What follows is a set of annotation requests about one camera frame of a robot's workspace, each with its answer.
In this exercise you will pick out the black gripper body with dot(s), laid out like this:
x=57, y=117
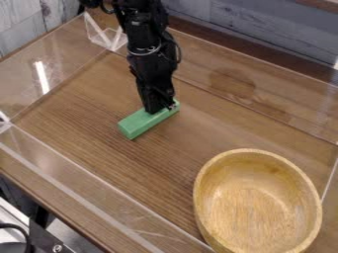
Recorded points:
x=151, y=45

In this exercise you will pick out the brown wooden bowl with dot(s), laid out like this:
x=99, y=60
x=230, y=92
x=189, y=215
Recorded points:
x=255, y=203

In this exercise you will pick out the clear acrylic corner bracket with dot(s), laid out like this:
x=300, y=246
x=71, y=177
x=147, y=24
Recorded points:
x=109, y=38

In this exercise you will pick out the black metal table bracket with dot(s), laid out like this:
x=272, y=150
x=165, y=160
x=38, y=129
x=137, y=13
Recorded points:
x=44, y=242

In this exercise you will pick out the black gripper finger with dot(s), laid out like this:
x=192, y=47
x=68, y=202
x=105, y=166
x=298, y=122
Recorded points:
x=163, y=91
x=149, y=98

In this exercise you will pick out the green rectangular block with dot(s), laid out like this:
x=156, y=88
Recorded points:
x=141, y=121

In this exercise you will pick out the clear acrylic tray wall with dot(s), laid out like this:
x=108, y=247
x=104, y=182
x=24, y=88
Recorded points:
x=123, y=190

